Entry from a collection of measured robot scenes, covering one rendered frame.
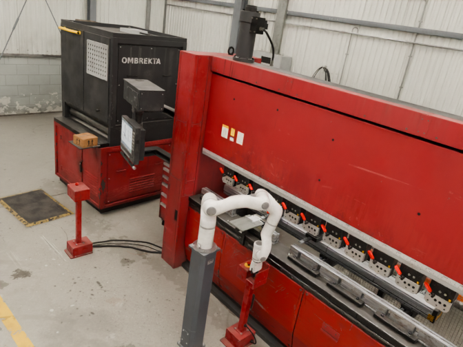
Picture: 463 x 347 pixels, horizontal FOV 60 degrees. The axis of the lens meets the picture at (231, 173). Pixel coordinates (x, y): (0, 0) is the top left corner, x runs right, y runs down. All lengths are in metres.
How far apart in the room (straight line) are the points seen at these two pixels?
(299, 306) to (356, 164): 1.26
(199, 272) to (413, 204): 1.59
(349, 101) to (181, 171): 1.89
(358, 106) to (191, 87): 1.61
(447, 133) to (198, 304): 2.15
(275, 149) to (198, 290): 1.29
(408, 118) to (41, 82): 8.36
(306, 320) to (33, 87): 7.95
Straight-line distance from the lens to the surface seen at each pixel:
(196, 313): 3.39
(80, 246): 4.70
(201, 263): 3.09
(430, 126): 2.62
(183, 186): 4.05
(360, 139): 2.84
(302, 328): 3.49
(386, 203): 2.82
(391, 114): 2.71
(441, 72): 7.16
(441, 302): 2.88
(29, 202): 5.88
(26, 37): 9.63
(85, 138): 4.97
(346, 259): 3.45
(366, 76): 7.59
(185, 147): 3.89
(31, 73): 9.75
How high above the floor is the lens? 2.68
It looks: 22 degrees down
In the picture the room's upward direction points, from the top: 9 degrees clockwise
